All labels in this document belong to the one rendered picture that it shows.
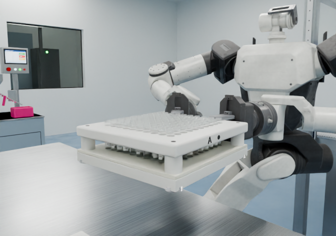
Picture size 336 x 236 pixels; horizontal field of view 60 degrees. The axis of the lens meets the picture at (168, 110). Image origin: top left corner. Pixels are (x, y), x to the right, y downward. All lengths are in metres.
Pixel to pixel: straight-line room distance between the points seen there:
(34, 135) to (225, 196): 2.06
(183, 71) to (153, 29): 5.93
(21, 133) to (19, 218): 2.15
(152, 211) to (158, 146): 0.24
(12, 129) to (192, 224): 2.34
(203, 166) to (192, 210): 0.19
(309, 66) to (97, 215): 0.77
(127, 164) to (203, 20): 6.59
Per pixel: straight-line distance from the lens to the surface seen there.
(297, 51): 1.03
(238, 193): 1.13
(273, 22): 1.12
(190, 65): 1.17
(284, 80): 1.03
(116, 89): 6.40
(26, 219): 0.68
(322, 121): 0.82
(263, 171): 1.09
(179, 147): 0.42
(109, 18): 6.41
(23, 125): 2.81
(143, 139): 0.45
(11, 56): 3.15
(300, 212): 1.99
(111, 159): 0.52
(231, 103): 0.68
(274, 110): 0.77
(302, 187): 1.93
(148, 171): 0.46
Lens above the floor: 1.14
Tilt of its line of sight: 7 degrees down
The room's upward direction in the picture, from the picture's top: straight up
